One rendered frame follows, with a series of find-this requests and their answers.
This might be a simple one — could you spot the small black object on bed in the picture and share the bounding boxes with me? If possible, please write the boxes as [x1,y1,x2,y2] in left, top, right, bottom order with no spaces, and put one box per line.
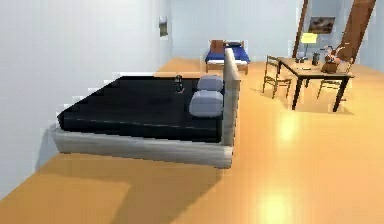
[174,74,184,94]

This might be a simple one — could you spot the pale wooden bed black bedspread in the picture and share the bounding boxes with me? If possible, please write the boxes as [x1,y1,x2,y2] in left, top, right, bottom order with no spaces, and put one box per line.
[53,47,242,170]

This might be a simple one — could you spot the wooden bed blue bedspread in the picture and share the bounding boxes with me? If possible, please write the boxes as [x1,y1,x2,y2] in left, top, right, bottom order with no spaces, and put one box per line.
[204,39,251,76]

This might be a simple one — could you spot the white pillow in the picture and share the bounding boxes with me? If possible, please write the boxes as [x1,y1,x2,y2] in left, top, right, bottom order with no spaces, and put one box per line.
[188,89,224,118]
[196,74,225,93]

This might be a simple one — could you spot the wooden chair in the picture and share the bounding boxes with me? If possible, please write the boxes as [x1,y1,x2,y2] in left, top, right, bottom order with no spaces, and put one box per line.
[316,57,355,100]
[261,54,293,100]

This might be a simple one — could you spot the dark wooden table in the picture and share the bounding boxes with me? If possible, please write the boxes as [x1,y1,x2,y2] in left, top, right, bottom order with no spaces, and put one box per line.
[277,56,355,113]

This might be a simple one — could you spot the yellow shade lamp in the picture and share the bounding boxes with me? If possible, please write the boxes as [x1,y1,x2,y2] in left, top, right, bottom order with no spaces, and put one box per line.
[300,32,319,60]

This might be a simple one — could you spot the potted house plant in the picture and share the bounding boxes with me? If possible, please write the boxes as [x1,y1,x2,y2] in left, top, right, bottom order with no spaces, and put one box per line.
[321,45,347,75]

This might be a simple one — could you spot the framed landscape picture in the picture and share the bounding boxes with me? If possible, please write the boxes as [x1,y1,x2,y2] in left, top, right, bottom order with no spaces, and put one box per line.
[307,16,337,35]

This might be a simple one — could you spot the brown room door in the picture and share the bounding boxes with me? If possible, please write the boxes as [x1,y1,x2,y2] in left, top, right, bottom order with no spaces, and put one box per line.
[338,0,377,64]

